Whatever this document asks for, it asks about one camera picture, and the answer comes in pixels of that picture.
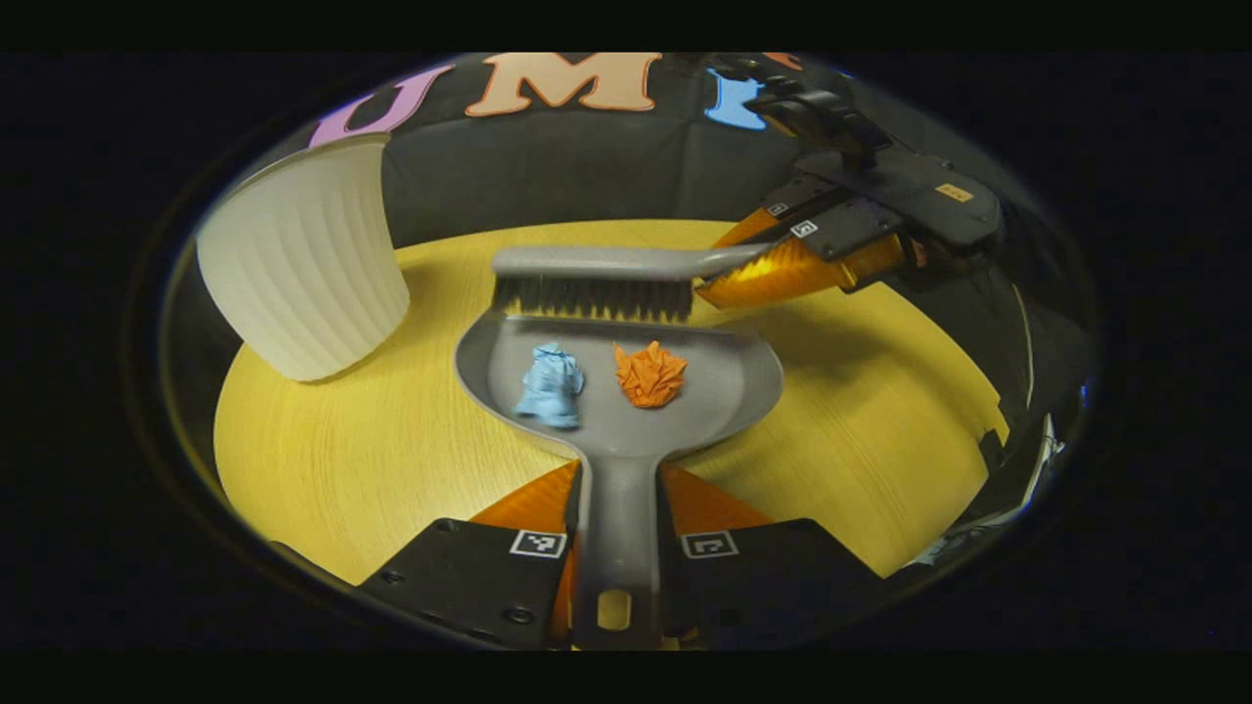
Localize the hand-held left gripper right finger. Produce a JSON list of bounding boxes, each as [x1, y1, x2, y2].
[[657, 462, 888, 651]]

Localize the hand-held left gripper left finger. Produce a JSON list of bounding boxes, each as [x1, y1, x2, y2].
[[355, 460, 585, 651]]

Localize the orange paper trash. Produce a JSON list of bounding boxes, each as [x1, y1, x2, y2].
[[612, 340, 690, 410]]

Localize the small grey broom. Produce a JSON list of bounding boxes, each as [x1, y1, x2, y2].
[[490, 242, 785, 325]]

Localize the grey plastic dustpan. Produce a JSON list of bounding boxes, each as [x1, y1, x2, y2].
[[454, 313, 786, 651]]

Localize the blue paper trash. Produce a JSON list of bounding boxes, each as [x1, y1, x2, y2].
[[513, 341, 587, 430]]

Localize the white ribbed garbage bin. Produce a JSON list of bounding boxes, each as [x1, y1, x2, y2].
[[196, 134, 412, 383]]

